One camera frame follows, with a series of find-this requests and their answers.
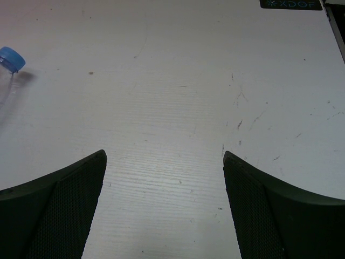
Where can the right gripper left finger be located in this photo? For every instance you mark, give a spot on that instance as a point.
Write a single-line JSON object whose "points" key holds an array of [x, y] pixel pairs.
{"points": [[51, 216]]}

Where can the blue label water bottle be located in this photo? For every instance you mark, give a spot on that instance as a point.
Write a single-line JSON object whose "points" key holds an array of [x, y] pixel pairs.
{"points": [[11, 62]]}

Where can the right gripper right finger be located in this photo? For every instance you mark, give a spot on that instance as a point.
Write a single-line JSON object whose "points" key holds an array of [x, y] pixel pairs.
{"points": [[274, 219]]}

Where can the black logo sticker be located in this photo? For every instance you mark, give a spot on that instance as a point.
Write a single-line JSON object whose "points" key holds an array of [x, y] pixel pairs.
{"points": [[291, 4]]}

